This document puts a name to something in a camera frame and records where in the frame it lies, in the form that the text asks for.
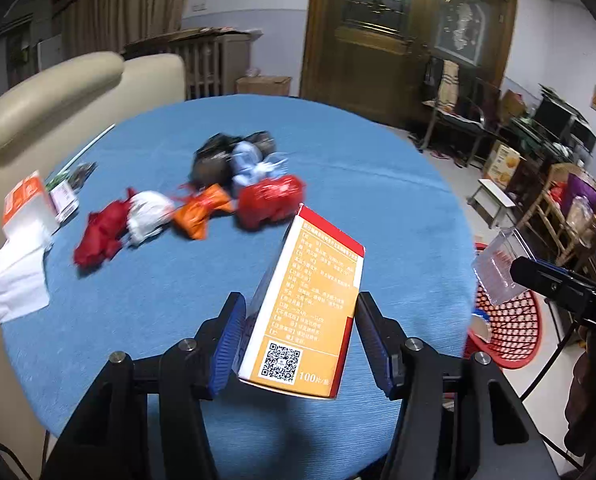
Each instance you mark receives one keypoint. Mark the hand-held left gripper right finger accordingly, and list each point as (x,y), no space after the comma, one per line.
(378,355)

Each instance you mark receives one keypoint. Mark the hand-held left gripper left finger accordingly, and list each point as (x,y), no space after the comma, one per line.
(228,345)

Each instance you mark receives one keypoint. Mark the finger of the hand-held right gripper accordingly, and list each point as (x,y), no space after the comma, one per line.
(543,280)

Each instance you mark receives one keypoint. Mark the clear plastic package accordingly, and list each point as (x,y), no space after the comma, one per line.
(498,265)

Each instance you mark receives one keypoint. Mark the red plastic basket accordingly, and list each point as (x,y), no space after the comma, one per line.
(513,320)

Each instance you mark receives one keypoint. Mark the orange and white carton box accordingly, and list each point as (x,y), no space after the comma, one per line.
(303,310)

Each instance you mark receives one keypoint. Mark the orange wrapper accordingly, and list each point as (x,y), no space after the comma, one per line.
(195,215)

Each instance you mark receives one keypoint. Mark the shiny red plastic bag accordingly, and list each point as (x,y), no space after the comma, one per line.
(268,200)

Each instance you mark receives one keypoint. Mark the white wrapper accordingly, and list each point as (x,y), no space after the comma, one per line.
(148,212)

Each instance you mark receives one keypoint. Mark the blue face mask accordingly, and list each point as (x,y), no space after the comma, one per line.
(245,165)

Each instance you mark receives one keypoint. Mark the black plastic bag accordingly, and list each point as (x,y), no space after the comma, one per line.
(210,160)

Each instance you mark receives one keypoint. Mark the wooden rack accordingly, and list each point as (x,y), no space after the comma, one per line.
(553,210)

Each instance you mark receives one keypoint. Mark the person's dark clothing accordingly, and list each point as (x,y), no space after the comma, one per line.
(593,400)

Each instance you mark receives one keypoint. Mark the white low bench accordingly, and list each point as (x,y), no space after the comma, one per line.
(493,197)

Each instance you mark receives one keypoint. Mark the cardboard box with orange print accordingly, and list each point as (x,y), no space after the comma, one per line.
(503,165)

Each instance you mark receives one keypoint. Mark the blue tablecloth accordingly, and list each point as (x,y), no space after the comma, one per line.
(378,210)

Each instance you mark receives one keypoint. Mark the black monitor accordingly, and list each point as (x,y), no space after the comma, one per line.
(553,117)

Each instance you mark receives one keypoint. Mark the dark metal chair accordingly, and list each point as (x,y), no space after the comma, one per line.
(453,122)

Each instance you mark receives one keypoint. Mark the striped scarf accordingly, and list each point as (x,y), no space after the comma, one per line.
(447,85)

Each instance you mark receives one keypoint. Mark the white paper tissues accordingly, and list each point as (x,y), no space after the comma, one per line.
(15,280)

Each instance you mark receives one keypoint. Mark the dark green packet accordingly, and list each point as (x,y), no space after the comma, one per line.
(75,175)

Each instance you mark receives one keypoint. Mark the white straw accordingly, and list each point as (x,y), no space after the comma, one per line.
(88,146)

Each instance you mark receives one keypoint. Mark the orange and white tissue pack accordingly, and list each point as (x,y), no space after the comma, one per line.
(28,200)

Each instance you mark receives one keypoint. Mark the brown cardboard box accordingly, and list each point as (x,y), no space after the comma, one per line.
(263,85)

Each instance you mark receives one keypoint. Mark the wooden door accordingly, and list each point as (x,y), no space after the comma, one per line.
(378,60)

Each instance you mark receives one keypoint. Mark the wooden baby crib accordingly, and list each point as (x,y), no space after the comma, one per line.
(213,70)

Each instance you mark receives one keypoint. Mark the beige leather sofa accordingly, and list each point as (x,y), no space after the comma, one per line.
(53,90)

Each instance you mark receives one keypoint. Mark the white panel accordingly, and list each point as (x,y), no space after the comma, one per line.
(49,55)

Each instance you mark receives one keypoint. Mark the beige curtain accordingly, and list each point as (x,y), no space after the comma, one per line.
(128,5)

